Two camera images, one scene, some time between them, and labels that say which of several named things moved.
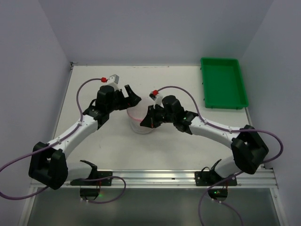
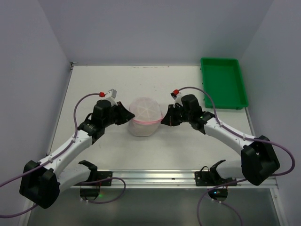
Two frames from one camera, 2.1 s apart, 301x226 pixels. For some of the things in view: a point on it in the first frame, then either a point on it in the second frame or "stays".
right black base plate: [209, 178] stays
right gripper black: [155, 117] to [175, 115]
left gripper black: [123, 99] to [120, 113]
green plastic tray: [223, 84] stays
